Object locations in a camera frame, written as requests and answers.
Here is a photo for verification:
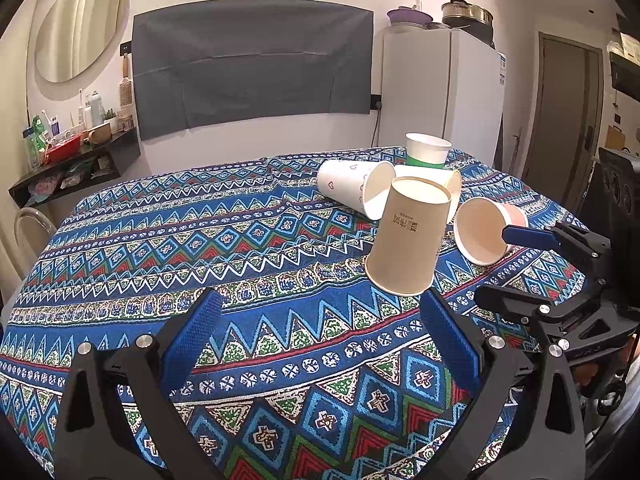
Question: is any clear acrylic chair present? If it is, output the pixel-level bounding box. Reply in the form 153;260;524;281
13;207;58;274

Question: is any oval wall mirror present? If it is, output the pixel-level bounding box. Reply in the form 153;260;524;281
35;0;129;84

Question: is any white bottle on shelf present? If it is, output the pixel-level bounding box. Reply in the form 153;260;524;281
89;90;104;127

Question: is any white cup green band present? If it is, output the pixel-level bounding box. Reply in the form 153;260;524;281
406;132;451;169

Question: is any white cup with hearts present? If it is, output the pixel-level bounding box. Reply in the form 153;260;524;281
317;159;396;221

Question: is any green bottle on shelf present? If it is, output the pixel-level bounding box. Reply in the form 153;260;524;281
23;115;48;170

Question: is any white refrigerator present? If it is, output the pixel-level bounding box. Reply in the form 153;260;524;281
378;29;506;166

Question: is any blue patterned tablecloth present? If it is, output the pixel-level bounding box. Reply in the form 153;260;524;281
0;144;589;480

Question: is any white cup yellow rim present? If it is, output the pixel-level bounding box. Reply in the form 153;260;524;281
395;165;462;223

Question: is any metal pot on fridge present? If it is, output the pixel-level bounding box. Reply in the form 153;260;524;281
442;0;495;47

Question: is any brown door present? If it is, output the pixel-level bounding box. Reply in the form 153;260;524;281
522;32;604;214

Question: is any pink paper cup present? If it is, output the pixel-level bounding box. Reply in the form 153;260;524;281
454;197;528;266

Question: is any black wall shelf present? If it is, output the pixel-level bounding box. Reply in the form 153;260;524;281
8;128;141;208

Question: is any purple bowl on fridge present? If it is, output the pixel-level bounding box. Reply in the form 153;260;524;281
387;6;433;27

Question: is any grey cloth covered television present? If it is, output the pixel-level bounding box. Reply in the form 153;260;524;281
132;0;374;141

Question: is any red box on shelf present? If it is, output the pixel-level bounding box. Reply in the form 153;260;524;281
44;134;82;165

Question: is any brown paper cup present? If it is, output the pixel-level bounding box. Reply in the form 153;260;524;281
364;177;451;297

